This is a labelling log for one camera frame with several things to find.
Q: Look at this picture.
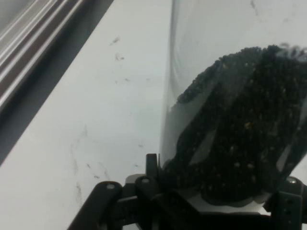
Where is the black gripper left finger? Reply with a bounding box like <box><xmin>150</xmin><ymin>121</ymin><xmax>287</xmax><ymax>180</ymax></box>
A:
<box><xmin>69</xmin><ymin>153</ymin><xmax>200</xmax><ymax>230</ymax></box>

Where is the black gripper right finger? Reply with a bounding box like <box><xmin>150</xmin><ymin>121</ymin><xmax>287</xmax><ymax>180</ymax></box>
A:
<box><xmin>263</xmin><ymin>176</ymin><xmax>304</xmax><ymax>230</ymax></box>

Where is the clear jar of black seeds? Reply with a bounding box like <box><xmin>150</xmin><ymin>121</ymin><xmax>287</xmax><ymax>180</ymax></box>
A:
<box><xmin>159</xmin><ymin>0</ymin><xmax>307</xmax><ymax>212</ymax></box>

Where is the long aluminium frame rail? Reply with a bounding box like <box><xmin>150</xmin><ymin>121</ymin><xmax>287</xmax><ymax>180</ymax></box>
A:
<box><xmin>0</xmin><ymin>0</ymin><xmax>97</xmax><ymax>116</ymax></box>

